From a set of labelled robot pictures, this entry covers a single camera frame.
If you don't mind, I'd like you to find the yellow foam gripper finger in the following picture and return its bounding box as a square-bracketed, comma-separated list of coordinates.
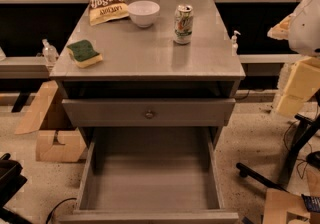
[267, 15, 292, 40]
[275, 57, 320, 117]

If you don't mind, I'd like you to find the green and yellow sponge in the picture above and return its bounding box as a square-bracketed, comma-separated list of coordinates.
[67, 40, 103, 68]

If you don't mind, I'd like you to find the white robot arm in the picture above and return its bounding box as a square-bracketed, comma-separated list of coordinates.
[267, 0, 320, 117]

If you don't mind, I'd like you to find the grey drawer cabinet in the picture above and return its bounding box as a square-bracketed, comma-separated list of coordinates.
[50, 0, 245, 142]

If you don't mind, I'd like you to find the closed middle grey drawer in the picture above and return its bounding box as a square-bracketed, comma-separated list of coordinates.
[62, 98, 235, 127]

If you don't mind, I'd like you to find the open bottom grey drawer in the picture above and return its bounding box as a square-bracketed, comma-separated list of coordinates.
[59, 127, 238, 224]

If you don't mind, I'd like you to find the white pump bottle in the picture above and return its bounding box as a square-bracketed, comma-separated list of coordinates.
[231, 30, 241, 55]

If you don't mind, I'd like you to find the soda can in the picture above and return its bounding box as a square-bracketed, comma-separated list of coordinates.
[174, 4, 193, 44]

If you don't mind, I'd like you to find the wooden block lower right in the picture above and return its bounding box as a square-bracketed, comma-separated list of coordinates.
[262, 167, 320, 224]

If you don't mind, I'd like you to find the white bowl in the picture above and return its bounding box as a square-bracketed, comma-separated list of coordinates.
[128, 1, 160, 28]

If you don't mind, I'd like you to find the chip bag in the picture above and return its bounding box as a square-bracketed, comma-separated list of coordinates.
[88, 0, 129, 26]

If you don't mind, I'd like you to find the clear plastic bottle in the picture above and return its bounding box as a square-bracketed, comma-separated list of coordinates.
[42, 39, 59, 66]

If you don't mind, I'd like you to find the cardboard box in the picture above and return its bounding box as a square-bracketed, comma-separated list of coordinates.
[15, 81, 86, 163]

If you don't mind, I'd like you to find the black object lower left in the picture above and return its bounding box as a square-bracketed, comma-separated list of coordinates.
[0, 153, 32, 224]

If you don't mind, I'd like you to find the black floor cable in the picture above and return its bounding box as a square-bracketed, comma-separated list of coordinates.
[45, 197, 78, 224]

